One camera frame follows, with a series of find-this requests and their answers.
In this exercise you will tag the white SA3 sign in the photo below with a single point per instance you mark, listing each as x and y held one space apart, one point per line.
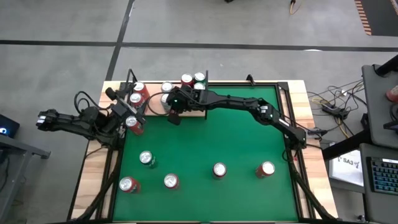
346 169

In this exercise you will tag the green table mat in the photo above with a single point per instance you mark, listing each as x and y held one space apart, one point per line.
199 199

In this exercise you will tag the black device blue light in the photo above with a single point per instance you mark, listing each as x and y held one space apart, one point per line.
11 124

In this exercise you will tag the grey metal stand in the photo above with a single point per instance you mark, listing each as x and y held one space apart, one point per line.
18 146

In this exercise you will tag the black floor mat orange stripe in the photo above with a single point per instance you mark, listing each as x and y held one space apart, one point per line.
382 15

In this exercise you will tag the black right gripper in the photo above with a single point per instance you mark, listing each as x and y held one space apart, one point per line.
186 101

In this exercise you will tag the grey desk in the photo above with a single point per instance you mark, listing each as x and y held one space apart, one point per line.
373 205

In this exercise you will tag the backlit keyboard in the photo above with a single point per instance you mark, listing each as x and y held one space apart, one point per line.
384 175

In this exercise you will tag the white pink soda can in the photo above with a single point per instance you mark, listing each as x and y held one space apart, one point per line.
163 101
393 94
167 87

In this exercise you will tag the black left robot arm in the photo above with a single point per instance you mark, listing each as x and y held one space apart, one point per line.
68 121

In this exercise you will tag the black power strip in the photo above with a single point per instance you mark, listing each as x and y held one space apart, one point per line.
334 111

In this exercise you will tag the black aluminium table frame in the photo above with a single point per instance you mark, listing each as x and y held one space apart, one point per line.
270 84

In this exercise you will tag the black clamp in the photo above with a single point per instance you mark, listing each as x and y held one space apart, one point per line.
249 79

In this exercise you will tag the grey side table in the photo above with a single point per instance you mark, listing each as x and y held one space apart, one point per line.
374 102

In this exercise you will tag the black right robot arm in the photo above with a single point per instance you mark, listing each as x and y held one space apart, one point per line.
236 102

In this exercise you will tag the green Sprite can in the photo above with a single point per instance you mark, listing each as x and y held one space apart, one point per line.
199 86
146 157
199 76

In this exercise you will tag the black frame rod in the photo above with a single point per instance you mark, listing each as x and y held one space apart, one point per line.
129 77

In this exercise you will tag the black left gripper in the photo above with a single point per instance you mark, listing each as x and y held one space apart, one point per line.
119 109

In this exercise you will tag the black desk support beam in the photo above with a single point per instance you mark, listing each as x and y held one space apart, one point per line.
345 144

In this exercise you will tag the red Fanta strawberry can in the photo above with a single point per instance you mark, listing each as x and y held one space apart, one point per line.
267 168
139 86
171 181
136 99
132 122

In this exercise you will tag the red Star Wars Coca-Cola can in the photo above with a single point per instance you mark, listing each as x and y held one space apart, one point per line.
219 170

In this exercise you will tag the light wooden shelf board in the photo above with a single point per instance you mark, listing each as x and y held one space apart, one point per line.
154 90

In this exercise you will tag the red Coca-Cola can black script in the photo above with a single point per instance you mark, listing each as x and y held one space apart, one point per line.
187 78

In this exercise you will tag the red soda can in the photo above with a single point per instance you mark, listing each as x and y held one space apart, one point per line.
127 184

